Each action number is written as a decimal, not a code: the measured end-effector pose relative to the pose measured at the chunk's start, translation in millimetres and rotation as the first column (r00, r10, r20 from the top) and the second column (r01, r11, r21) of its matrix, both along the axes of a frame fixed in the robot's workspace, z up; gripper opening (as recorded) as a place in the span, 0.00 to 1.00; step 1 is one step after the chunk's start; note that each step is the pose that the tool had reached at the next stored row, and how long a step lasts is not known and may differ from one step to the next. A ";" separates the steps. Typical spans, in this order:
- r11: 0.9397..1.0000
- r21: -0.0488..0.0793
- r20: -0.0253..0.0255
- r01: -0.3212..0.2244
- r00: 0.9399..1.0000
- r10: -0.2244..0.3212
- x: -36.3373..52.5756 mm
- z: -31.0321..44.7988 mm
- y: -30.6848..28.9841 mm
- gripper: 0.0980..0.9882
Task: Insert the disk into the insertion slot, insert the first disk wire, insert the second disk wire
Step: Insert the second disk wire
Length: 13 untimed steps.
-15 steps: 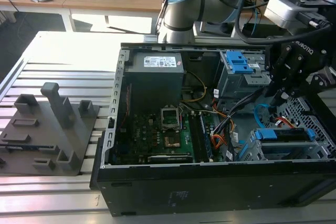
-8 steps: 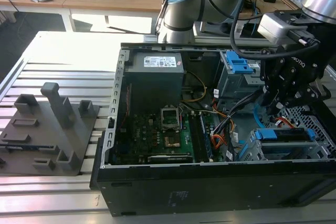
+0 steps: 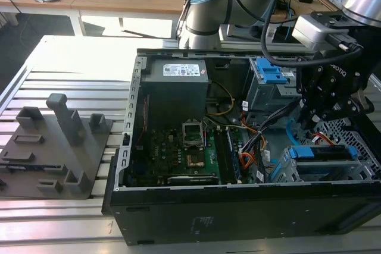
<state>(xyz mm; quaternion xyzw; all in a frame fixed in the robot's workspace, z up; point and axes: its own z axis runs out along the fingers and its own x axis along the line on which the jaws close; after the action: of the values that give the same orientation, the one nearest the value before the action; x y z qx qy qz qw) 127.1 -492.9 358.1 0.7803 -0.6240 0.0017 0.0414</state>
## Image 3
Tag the hard disk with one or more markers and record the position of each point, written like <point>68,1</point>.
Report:
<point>321,153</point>

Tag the copper chipset heatsink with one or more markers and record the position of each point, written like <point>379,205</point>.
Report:
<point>195,160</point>

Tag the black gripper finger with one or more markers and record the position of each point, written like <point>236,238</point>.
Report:
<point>308,117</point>
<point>357,106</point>

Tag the black RAM slot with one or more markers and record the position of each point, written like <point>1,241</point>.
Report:
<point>219,153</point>
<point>227,161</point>

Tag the black PC case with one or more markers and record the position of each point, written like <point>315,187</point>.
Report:
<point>238,215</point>

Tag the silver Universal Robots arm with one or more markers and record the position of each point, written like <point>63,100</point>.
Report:
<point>205,19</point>

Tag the black power supply unit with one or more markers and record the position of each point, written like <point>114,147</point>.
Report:
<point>175,93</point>

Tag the grey parts rack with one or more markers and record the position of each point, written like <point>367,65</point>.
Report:
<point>56,153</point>

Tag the black graphics card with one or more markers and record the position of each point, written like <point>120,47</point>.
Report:
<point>193,180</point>

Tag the blue plastic drive bracket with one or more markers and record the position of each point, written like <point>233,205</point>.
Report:
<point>271,71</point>

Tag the grey metal drive cage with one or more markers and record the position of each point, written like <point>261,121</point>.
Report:
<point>268,96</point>

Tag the grey metal disk bay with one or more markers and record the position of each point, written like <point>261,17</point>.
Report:
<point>324,167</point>

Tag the CPU socket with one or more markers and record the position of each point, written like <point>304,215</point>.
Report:
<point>193,136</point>

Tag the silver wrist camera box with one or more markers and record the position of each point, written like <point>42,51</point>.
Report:
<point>312,31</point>

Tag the green motherboard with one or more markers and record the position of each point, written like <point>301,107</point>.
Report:
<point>175,156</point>

